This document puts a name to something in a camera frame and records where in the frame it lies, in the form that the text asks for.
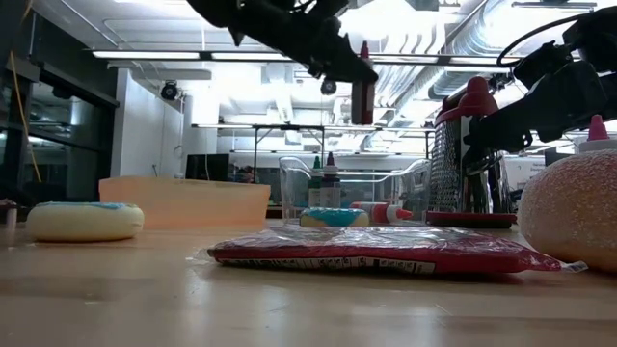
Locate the orange translucent plastic tray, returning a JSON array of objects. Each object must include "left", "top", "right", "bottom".
[{"left": 98, "top": 175, "right": 272, "bottom": 230}]

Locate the blue iced toy donut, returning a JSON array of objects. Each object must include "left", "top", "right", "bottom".
[
  {"left": 298, "top": 206, "right": 371, "bottom": 228},
  {"left": 25, "top": 200, "right": 146, "bottom": 243}
]

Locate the red popcorn packet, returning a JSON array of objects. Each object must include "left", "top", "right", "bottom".
[{"left": 206, "top": 226, "right": 589, "bottom": 277}]

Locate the pink food colouring bottle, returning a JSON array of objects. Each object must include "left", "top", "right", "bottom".
[{"left": 577, "top": 114, "right": 617, "bottom": 154}]

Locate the steel box grater red handle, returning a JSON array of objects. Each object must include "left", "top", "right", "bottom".
[{"left": 426, "top": 75, "right": 518, "bottom": 230}]

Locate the dark red food colouring bottle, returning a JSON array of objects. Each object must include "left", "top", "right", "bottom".
[{"left": 350, "top": 40, "right": 376, "bottom": 126}]

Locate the clear plastic bin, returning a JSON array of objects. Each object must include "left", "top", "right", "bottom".
[{"left": 278, "top": 156, "right": 433, "bottom": 227}]

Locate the thin yellow cable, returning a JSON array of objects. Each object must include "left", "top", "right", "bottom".
[{"left": 8, "top": 45, "right": 43, "bottom": 184}]

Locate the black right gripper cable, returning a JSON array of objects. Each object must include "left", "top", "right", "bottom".
[{"left": 496, "top": 10, "right": 597, "bottom": 67}]

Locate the green food colouring bottle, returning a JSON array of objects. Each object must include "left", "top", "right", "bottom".
[{"left": 307, "top": 155, "right": 325, "bottom": 209}]

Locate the orange food colouring bottle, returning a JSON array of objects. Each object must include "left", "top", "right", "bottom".
[{"left": 350, "top": 200, "right": 415, "bottom": 226}]

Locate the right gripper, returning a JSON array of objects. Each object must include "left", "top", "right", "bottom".
[{"left": 461, "top": 40, "right": 609, "bottom": 175}]

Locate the purple food colouring bottle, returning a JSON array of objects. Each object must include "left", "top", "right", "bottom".
[{"left": 319, "top": 151, "right": 342, "bottom": 209}]

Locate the black computer monitor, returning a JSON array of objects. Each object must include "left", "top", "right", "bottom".
[
  {"left": 185, "top": 152, "right": 231, "bottom": 182},
  {"left": 543, "top": 147, "right": 570, "bottom": 168}
]

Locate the black metal workbench frame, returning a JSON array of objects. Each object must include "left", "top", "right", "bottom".
[{"left": 191, "top": 122, "right": 438, "bottom": 185}]

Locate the long white light bar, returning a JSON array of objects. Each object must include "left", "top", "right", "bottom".
[{"left": 91, "top": 49, "right": 524, "bottom": 67}]

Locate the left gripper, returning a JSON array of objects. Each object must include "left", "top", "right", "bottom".
[{"left": 230, "top": 0, "right": 380, "bottom": 84}]

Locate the silver ventilation duct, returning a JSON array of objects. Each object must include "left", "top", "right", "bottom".
[{"left": 426, "top": 0, "right": 541, "bottom": 100}]

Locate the pink sugared toy bun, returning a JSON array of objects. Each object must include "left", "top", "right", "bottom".
[{"left": 516, "top": 147, "right": 617, "bottom": 275}]

